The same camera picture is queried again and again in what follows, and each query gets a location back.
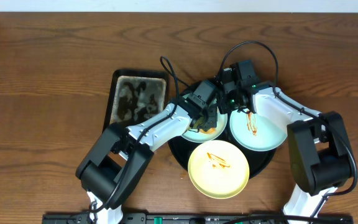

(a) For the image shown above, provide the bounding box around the orange green sponge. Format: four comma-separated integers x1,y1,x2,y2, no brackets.
198,128,216,134

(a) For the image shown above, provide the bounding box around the yellow plate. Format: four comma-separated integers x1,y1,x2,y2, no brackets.
188,140,250,199

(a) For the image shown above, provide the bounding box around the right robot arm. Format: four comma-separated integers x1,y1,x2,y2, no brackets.
217,68,358,218

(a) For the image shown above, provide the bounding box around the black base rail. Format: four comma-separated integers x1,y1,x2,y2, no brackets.
41,212,354,224

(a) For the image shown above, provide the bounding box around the light blue plate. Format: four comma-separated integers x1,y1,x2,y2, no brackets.
181,99,228,143
229,110,287,152

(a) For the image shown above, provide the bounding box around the black rectangular soapy tray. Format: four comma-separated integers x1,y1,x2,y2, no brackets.
103,69,169,128

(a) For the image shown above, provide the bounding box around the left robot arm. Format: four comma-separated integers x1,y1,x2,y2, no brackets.
75,93,219,223

